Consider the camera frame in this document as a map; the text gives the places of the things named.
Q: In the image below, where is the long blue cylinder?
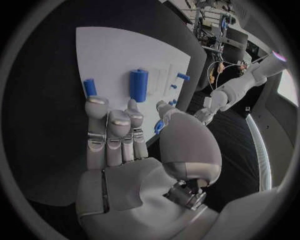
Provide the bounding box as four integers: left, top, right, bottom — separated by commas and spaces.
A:
128, 68, 150, 103

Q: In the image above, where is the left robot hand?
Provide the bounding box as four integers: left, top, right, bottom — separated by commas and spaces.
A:
193, 107, 216, 126

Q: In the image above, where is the workshop equipment rack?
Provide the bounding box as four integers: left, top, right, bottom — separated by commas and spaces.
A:
161, 0, 250, 55

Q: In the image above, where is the white cable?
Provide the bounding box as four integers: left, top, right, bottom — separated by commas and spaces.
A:
216, 55, 270, 89
206, 60, 245, 93

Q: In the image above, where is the white task board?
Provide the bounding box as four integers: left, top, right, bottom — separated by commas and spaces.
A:
75, 26, 192, 144

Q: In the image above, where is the blue gear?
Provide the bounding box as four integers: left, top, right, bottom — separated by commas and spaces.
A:
153, 119, 165, 135

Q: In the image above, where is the short blue cylinder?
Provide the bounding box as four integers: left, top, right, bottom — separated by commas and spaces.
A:
82, 78, 99, 98

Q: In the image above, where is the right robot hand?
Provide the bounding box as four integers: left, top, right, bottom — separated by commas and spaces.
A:
75, 96, 224, 240

